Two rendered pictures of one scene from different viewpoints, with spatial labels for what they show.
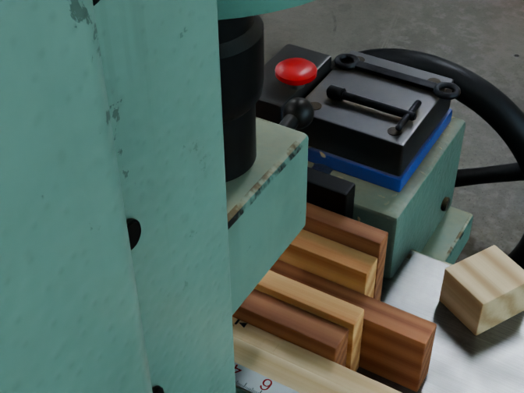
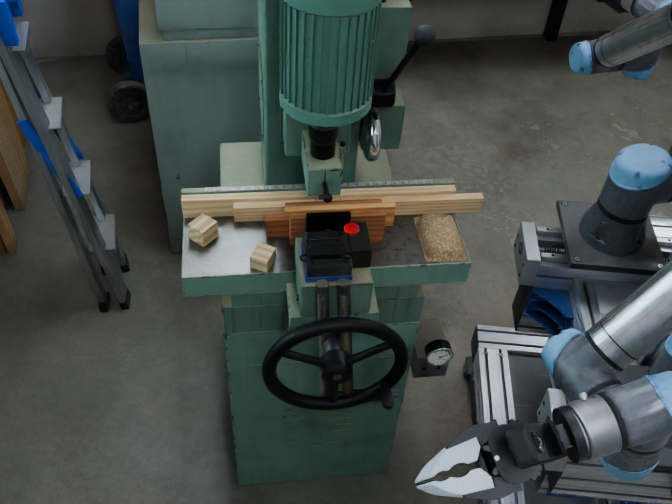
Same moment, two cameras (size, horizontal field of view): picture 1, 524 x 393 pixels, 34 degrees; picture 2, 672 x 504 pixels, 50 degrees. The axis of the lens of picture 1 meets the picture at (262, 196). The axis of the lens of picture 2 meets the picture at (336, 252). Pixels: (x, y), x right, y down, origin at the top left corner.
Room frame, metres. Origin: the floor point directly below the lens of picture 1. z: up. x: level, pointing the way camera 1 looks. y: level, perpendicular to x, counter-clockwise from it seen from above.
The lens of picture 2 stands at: (1.26, -0.71, 1.97)
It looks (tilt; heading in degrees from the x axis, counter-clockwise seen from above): 45 degrees down; 139
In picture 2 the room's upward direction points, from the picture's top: 4 degrees clockwise
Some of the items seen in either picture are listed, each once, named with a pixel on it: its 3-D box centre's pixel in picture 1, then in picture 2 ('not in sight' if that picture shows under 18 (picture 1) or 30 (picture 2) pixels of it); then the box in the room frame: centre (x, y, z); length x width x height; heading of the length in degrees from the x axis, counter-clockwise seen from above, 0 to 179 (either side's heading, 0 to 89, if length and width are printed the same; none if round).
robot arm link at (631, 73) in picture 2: not in sight; (637, 53); (0.52, 0.83, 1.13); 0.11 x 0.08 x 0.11; 67
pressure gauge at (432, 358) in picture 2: not in sight; (437, 353); (0.67, 0.14, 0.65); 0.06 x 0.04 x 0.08; 59
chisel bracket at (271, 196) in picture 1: (189, 241); (321, 164); (0.34, 0.04, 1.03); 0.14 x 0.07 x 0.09; 149
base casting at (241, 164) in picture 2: not in sight; (312, 225); (0.25, 0.09, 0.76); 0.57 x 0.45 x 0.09; 149
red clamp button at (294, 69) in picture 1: (295, 71); (351, 228); (0.52, -0.03, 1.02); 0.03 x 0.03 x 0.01
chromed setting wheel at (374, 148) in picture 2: not in sight; (371, 134); (0.31, 0.20, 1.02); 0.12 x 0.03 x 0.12; 149
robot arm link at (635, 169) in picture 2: not in sight; (638, 179); (0.73, 0.63, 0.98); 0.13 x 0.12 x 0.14; 67
